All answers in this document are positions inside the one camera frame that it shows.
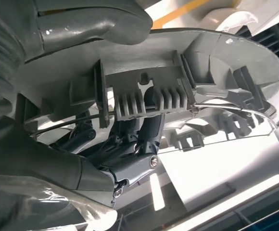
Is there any yellow tape on workbench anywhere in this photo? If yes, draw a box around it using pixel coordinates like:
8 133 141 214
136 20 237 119
152 0 212 30

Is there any white curved plastic part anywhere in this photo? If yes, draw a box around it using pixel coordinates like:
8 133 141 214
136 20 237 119
197 8 259 33

